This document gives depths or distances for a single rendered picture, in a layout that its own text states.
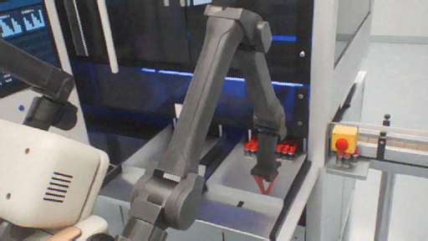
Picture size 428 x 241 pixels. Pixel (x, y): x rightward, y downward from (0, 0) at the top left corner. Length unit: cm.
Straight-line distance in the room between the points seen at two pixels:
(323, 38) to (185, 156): 71
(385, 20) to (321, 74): 470
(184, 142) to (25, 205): 26
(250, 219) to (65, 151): 69
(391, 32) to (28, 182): 561
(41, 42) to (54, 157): 100
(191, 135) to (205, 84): 10
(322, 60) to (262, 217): 51
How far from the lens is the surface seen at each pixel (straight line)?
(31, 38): 164
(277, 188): 137
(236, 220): 125
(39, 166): 70
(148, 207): 71
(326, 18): 128
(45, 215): 72
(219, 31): 78
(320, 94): 136
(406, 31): 602
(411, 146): 157
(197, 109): 74
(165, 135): 173
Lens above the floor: 168
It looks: 27 degrees down
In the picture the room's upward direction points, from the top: 4 degrees counter-clockwise
